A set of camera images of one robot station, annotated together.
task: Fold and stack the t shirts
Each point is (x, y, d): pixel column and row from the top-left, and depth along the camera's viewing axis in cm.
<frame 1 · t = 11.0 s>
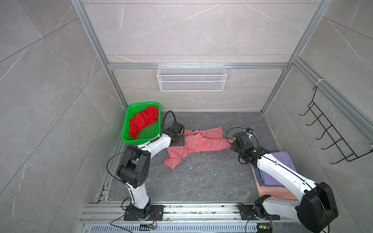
left hand: (178, 137, 95), fingers open
right hand: (235, 141, 86), fingers closed
pink t-shirt: (196, 141, 95), point 8 cm above the table
red t-shirt in basket: (149, 114, 115), point 5 cm above the table
folded grey t-shirt: (261, 181, 81), point 6 cm above the table

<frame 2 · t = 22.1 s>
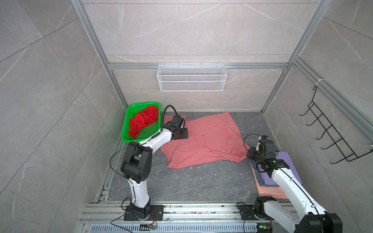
left hand: (184, 131, 95), fingers open
right hand: (250, 148, 85), fingers closed
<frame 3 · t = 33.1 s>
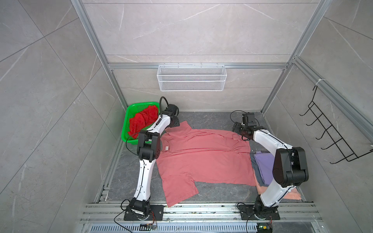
left hand: (172, 120, 107), fingers open
right hand: (237, 126, 96), fingers open
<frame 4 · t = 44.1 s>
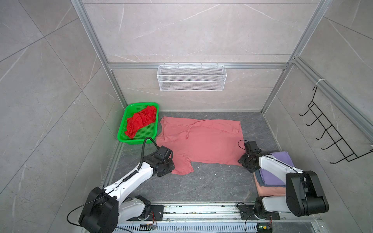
left hand: (172, 164, 84), fingers closed
right hand: (242, 161, 92), fingers open
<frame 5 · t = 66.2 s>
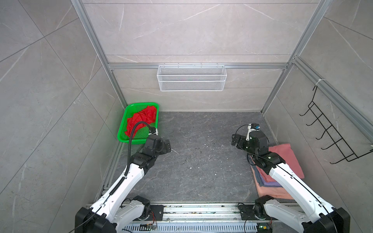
left hand: (161, 139, 81), fingers open
right hand: (239, 135, 81), fingers open
pink t-shirt: (285, 152, 87), point 10 cm above the table
the other named things where they were.

